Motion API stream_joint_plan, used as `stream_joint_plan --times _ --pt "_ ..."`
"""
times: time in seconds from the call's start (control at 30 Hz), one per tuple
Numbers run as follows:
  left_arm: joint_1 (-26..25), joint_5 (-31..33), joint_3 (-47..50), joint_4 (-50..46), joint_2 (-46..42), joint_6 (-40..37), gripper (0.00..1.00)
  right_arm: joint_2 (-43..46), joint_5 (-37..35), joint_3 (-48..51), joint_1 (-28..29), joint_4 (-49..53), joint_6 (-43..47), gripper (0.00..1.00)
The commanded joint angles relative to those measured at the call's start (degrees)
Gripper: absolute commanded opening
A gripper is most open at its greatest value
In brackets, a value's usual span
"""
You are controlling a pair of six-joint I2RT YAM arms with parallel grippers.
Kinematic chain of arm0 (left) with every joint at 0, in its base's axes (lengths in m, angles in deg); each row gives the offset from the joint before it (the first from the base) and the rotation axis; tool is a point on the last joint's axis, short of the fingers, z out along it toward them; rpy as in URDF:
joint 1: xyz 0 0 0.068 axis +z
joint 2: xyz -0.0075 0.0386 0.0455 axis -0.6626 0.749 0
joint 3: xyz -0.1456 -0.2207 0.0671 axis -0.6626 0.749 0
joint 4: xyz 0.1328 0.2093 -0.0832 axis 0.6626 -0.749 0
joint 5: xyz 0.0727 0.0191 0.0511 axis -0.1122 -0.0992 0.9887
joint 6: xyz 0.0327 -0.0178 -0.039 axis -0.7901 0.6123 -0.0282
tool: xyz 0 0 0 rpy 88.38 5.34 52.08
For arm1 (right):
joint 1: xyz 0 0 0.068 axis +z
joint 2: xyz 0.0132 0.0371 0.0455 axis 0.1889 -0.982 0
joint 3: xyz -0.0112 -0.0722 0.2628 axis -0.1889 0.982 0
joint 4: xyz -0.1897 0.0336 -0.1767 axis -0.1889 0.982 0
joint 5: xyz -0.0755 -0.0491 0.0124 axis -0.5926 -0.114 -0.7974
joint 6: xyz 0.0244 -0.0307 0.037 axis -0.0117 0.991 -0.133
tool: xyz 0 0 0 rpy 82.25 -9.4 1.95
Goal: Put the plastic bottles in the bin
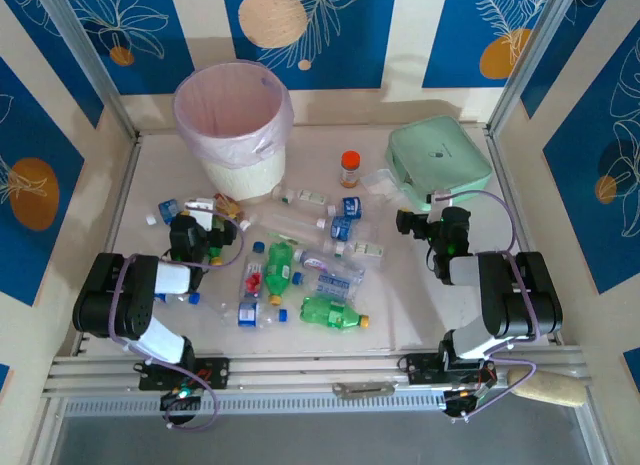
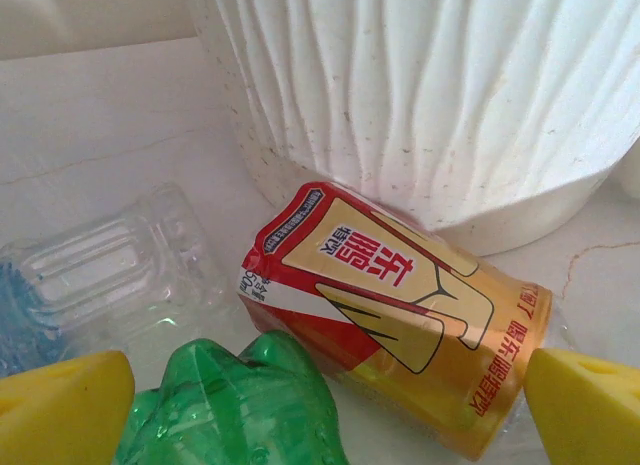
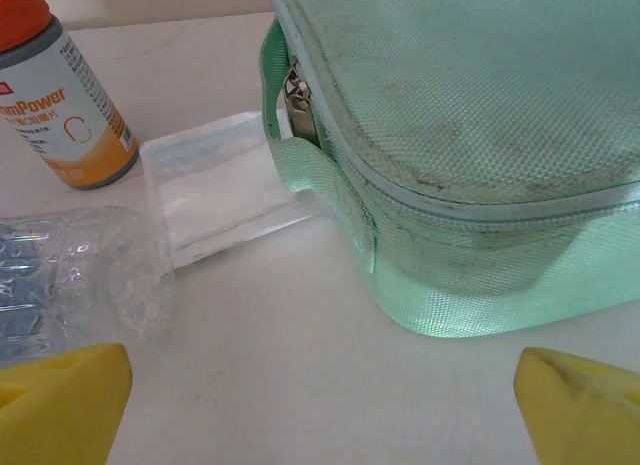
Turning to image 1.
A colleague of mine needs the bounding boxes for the clear bottle red contents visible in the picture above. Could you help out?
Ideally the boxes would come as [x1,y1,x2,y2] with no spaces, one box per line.
[239,240,266,301]

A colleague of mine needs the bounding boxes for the clear bottle blue cap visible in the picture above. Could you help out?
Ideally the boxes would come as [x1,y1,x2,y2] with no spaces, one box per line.
[154,290,202,307]

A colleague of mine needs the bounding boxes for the long clear bottle white label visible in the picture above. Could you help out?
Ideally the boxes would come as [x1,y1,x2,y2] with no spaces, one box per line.
[252,210,329,239]

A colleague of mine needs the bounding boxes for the crushed clear bottle blue label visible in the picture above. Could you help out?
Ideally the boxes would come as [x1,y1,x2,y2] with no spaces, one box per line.
[217,299,290,330]

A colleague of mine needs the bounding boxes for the small bottle white green label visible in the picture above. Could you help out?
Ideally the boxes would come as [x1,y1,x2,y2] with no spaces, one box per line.
[272,184,332,207]

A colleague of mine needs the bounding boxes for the clear bottle pink blue label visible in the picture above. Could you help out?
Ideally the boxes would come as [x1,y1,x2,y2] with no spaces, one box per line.
[293,247,331,274]

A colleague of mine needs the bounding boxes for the large clear bottle blue label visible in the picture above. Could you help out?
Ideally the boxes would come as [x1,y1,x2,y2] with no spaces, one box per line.
[292,262,366,306]

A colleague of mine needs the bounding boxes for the white ribbed waste bin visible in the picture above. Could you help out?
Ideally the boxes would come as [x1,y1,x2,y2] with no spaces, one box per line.
[197,142,287,206]

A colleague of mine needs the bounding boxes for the white bin with pink liner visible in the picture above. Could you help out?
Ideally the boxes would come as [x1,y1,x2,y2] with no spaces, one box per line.
[172,59,295,170]

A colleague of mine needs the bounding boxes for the orange-capped pill bottle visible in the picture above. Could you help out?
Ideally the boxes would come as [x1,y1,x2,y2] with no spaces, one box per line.
[340,151,362,189]

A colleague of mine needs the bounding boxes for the black left connector board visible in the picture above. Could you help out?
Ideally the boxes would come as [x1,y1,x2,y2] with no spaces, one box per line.
[159,387,204,412]

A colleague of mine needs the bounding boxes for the black connector board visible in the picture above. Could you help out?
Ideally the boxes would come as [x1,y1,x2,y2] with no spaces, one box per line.
[442,387,489,419]
[159,387,204,412]

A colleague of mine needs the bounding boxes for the metal latch plate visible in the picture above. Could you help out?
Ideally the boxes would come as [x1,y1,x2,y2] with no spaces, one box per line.
[332,380,399,399]

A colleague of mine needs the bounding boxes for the black right connector board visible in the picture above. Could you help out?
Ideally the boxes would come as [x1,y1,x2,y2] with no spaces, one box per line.
[442,387,489,419]

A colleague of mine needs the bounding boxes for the beige foam roller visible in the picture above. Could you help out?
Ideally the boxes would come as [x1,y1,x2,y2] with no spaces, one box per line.
[507,367,590,409]

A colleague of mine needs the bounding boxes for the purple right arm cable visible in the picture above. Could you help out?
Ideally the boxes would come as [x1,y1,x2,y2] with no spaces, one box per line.
[433,189,539,424]

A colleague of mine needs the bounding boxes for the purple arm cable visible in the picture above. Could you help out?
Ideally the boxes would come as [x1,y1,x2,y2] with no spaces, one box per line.
[433,189,539,424]
[107,209,246,432]

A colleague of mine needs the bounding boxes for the aluminium side rail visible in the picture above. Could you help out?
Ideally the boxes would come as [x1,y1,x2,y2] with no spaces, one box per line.
[485,127,565,347]
[72,134,146,359]

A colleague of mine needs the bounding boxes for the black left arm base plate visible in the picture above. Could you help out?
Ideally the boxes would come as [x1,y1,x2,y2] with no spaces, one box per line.
[137,357,231,391]

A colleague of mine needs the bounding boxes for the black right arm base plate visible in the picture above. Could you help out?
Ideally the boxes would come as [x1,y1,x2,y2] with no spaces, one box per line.
[399,352,496,386]

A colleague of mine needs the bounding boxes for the aluminium front rail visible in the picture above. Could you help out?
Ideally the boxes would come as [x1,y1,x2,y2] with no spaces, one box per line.
[42,344,594,419]

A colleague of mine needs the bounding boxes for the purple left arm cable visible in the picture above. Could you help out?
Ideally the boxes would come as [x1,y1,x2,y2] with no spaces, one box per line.
[107,209,246,432]

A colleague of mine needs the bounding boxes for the aluminium frame post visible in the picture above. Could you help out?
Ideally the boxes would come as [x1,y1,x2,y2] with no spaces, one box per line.
[485,0,586,139]
[35,0,141,141]

